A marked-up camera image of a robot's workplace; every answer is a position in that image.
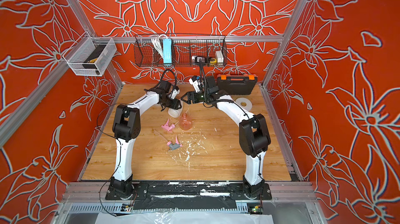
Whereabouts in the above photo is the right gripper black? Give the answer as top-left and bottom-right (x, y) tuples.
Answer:
(180, 92), (211, 105)

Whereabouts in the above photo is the white spray bottle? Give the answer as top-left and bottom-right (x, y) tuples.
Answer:
(168, 108), (183, 118)

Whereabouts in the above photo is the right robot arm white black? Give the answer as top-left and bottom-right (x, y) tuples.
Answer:
(181, 58), (271, 200)

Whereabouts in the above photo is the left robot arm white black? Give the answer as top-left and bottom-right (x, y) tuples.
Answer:
(105, 69), (182, 200)

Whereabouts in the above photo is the transparent pink spray bottle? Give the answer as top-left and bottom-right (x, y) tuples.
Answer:
(179, 113), (193, 131)

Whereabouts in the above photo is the pink grey spray nozzle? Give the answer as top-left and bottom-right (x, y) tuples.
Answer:
(167, 135), (182, 151)

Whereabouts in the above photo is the black round device with label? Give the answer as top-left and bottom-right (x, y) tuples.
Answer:
(191, 56), (207, 65)

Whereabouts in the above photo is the black orange tool case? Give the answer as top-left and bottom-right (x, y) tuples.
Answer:
(217, 74), (258, 95)

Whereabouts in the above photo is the black yellow tape measure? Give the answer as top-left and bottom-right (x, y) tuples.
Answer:
(208, 58), (217, 66)

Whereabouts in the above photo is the white small box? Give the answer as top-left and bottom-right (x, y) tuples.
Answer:
(215, 50), (224, 66)

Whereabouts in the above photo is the white tape roll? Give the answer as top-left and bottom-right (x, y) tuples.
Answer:
(235, 97), (253, 111)

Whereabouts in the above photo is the light blue box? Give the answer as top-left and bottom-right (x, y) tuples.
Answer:
(162, 38), (173, 66)

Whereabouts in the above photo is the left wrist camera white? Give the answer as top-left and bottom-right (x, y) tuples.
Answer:
(169, 87), (180, 99)

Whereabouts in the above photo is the black wire basket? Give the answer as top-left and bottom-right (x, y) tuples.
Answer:
(133, 33), (228, 67)

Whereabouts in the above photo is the white cable bundle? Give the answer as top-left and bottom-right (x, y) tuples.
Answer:
(151, 37), (165, 58)

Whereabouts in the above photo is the clear plastic wall bin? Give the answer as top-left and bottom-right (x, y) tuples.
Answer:
(62, 37), (117, 77)

